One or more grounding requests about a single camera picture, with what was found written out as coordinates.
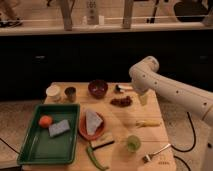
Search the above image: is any wooden post left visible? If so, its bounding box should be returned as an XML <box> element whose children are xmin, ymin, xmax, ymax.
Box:
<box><xmin>59</xmin><ymin>0</ymin><xmax>73</xmax><ymax>30</ymax></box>

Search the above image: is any wooden post right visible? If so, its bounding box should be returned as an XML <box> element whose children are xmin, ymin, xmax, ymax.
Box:
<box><xmin>122</xmin><ymin>0</ymin><xmax>134</xmax><ymax>29</ymax></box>

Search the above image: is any black chair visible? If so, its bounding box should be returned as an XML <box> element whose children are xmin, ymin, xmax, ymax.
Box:
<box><xmin>174</xmin><ymin>0</ymin><xmax>208</xmax><ymax>22</ymax></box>

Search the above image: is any dark red grape bunch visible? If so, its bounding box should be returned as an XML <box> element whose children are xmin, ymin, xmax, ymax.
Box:
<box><xmin>110</xmin><ymin>96</ymin><xmax>132</xmax><ymax>107</ymax></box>

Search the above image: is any orange fruit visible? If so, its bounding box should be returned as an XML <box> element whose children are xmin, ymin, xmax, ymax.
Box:
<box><xmin>39</xmin><ymin>115</ymin><xmax>53</xmax><ymax>128</ymax></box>

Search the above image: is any green cup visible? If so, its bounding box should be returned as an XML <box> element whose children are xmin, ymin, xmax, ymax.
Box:
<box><xmin>126</xmin><ymin>135</ymin><xmax>141</xmax><ymax>153</ymax></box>

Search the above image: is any orange plate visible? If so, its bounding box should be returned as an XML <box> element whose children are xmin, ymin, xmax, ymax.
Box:
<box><xmin>78</xmin><ymin>112</ymin><xmax>108</xmax><ymax>142</ymax></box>

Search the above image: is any white round container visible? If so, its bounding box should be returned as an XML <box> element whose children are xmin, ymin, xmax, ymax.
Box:
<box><xmin>46</xmin><ymin>85</ymin><xmax>61</xmax><ymax>101</ymax></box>

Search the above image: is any dark red bowl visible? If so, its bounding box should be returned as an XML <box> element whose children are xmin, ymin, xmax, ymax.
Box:
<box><xmin>88</xmin><ymin>79</ymin><xmax>108</xmax><ymax>99</ymax></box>

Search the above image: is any yellow banana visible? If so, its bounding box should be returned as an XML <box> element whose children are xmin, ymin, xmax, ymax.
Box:
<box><xmin>136</xmin><ymin>120</ymin><xmax>161</xmax><ymax>128</ymax></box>

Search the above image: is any green chili pepper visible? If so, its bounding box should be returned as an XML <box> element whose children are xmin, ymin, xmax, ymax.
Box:
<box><xmin>86</xmin><ymin>146</ymin><xmax>109</xmax><ymax>171</ymax></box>

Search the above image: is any grey folded cloth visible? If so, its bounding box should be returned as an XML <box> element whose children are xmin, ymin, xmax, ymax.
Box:
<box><xmin>86</xmin><ymin>109</ymin><xmax>103</xmax><ymax>135</ymax></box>

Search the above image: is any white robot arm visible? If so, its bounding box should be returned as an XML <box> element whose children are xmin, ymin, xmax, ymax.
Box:
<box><xmin>129</xmin><ymin>56</ymin><xmax>213</xmax><ymax>171</ymax></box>

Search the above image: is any black cable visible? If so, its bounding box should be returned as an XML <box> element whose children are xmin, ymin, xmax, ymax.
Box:
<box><xmin>170</xmin><ymin>111</ymin><xmax>198</xmax><ymax>171</ymax></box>

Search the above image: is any blue-grey sponge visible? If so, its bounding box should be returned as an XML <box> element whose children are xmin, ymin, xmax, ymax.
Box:
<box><xmin>49</xmin><ymin>120</ymin><xmax>70</xmax><ymax>137</ymax></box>

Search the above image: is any green plastic tray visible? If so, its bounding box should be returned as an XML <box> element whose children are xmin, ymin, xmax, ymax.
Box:
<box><xmin>17</xmin><ymin>104</ymin><xmax>80</xmax><ymax>165</ymax></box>

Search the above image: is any silver fork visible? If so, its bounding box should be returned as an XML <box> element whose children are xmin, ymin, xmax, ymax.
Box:
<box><xmin>142</xmin><ymin>144</ymin><xmax>171</xmax><ymax>163</ymax></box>

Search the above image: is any wooden post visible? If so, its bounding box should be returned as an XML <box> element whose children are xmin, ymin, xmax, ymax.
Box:
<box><xmin>59</xmin><ymin>0</ymin><xmax>73</xmax><ymax>30</ymax></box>
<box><xmin>122</xmin><ymin>0</ymin><xmax>134</xmax><ymax>29</ymax></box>

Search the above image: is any wooden block brush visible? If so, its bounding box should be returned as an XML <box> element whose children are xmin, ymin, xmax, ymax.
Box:
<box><xmin>90</xmin><ymin>133</ymin><xmax>114</xmax><ymax>150</ymax></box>

